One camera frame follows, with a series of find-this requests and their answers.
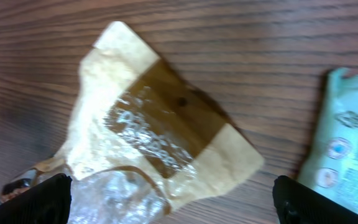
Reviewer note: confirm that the teal wet wipes pack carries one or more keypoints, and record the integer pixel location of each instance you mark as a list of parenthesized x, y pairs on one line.
[(331, 169)]

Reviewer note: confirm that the brown snack bag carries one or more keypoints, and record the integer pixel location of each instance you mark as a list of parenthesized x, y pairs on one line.
[(141, 143)]

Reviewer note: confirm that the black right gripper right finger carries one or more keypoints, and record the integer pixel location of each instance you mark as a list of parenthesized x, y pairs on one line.
[(297, 204)]

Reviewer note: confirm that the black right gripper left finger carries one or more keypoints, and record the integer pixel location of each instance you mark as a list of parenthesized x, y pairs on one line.
[(45, 203)]

